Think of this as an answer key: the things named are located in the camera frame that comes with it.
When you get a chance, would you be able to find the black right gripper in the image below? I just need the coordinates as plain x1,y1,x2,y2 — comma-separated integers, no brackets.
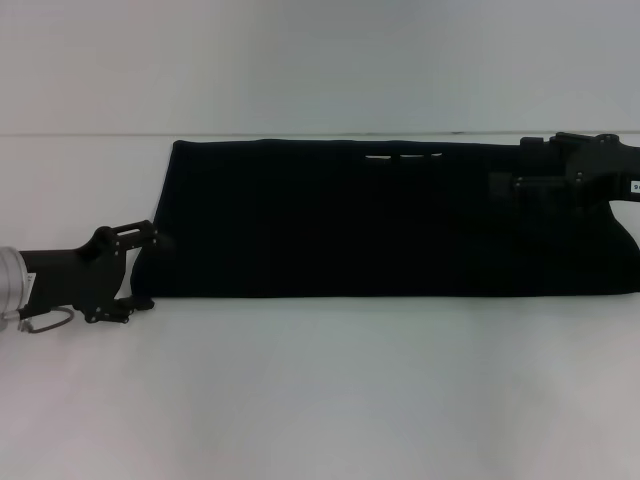
488,131,640,216

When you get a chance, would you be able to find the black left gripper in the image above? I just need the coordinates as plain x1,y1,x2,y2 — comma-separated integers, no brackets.
18,219,161,324

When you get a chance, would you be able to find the black shirt with FREE print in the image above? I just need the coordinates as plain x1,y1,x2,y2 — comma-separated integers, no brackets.
130,138,640,300

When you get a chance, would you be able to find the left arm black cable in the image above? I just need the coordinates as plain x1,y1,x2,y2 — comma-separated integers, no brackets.
0,305,77,334

